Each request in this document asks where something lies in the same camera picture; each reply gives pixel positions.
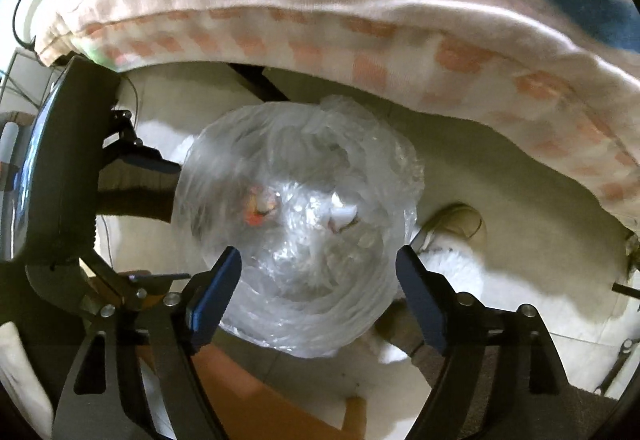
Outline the pink patterned bed quilt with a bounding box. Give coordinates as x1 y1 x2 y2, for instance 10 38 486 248
36 0 639 230

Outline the clear plastic trash bag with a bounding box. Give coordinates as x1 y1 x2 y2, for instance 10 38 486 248
171 96 424 359

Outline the red wrapper ball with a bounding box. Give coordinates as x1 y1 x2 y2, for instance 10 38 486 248
243 186 280 226

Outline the white tissue wad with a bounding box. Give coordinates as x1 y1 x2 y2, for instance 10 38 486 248
326 193 358 234

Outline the white slipper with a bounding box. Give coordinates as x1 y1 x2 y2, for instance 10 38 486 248
410 204 487 256

